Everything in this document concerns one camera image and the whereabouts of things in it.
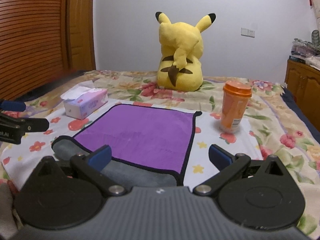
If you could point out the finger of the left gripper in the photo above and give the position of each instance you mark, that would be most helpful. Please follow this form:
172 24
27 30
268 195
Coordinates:
14 106
13 129

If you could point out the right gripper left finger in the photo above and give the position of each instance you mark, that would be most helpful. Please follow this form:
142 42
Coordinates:
89 167

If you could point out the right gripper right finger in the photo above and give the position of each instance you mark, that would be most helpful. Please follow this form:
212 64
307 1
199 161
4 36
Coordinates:
230 168

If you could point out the purple and grey towel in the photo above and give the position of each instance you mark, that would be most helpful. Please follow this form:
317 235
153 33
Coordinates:
149 146

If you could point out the wooden room door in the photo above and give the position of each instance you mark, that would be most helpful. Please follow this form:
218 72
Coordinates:
79 26

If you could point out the white fruit print mat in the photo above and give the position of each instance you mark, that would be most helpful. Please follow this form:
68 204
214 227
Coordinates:
20 160

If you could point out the wooden slatted wardrobe door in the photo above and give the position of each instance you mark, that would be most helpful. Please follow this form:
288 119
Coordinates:
33 45

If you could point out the floral bed blanket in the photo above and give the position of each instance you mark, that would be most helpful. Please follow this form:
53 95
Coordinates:
276 128

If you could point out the purple tissue box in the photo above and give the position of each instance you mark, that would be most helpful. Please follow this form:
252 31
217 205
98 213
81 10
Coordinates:
81 101

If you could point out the orange plastic cup with lid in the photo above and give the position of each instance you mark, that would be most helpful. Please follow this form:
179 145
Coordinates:
235 99

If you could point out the dark blue bed sheet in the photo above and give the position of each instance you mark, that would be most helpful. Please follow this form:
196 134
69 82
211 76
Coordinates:
287 97

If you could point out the yellow Pikachu plush toy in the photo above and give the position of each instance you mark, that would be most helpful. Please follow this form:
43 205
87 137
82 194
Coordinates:
181 49

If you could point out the wooden side cabinet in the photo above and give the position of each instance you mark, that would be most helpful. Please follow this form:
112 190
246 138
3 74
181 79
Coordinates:
302 81

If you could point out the pile of clutter on cabinet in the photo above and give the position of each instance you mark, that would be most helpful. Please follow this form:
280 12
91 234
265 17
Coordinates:
306 52

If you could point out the white wall switch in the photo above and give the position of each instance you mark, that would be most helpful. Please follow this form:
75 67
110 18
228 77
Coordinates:
247 32

